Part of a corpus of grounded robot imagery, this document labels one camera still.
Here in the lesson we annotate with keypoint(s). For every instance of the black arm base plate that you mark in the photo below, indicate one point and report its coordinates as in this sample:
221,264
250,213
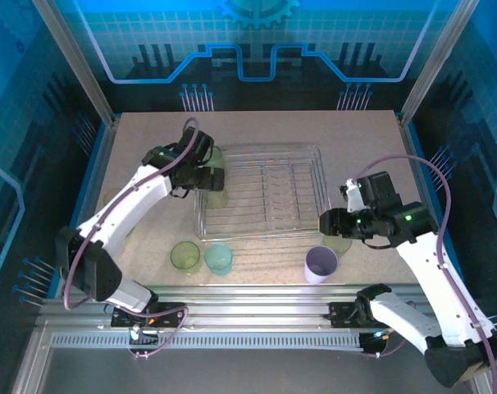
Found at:
338,316
170,312

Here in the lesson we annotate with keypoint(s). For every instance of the yellow translucent plastic cup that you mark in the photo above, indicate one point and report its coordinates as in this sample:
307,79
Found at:
343,246

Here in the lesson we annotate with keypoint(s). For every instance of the purple plastic cup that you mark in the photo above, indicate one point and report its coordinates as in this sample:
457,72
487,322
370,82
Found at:
314,275

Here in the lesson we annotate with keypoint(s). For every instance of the teal translucent plastic cup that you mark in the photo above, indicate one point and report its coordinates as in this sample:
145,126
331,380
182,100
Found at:
218,268

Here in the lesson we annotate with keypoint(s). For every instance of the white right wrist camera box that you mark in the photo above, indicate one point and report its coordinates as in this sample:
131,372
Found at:
352,197

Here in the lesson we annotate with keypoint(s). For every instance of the aluminium table side rail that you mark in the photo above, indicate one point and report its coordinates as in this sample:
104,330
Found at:
103,156
416,164

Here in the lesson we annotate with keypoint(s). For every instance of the aluminium front frame rail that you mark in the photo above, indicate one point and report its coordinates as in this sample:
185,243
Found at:
252,303

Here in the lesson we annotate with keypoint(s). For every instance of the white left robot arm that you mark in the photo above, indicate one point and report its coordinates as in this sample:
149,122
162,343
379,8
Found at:
121,205

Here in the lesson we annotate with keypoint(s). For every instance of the aluminium frame post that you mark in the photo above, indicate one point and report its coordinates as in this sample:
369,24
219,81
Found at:
76,61
437,57

